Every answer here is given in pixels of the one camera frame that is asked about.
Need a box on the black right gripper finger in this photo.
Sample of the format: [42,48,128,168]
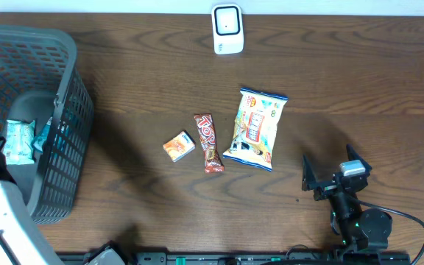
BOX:
[346,144,372,172]
[302,155,317,191]

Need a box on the yellow snack chips bag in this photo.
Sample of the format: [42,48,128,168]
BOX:
[223,88,289,172]

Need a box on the red Top chocolate bar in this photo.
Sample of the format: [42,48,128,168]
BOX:
[194,113,225,173]

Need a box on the orange tissue pack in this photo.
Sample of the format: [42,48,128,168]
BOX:
[163,130,196,162]

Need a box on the mint green wipes packet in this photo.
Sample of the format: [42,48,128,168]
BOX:
[3,120,35,165]

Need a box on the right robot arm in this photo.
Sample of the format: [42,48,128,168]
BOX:
[302,145,392,252]

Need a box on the white barcode scanner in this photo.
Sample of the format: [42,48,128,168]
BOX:
[211,4,244,55]

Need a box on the blue mouthwash bottle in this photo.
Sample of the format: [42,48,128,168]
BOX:
[32,117,52,153]

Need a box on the grey plastic shopping basket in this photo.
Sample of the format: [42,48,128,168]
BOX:
[0,25,93,225]

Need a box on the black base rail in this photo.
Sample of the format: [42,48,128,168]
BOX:
[57,251,411,265]

